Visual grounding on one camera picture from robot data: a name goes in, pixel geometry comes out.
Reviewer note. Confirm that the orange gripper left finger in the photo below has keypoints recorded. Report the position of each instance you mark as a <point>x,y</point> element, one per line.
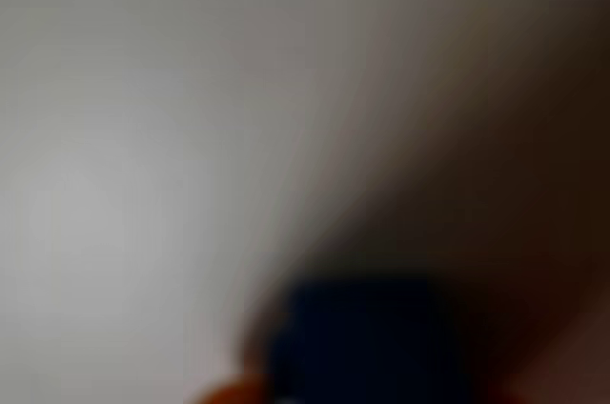
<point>233,392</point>

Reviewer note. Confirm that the blue toy brick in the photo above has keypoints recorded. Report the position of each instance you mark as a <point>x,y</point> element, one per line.
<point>367,347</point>

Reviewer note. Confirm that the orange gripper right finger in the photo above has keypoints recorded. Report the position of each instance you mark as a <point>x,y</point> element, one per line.
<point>567,361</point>

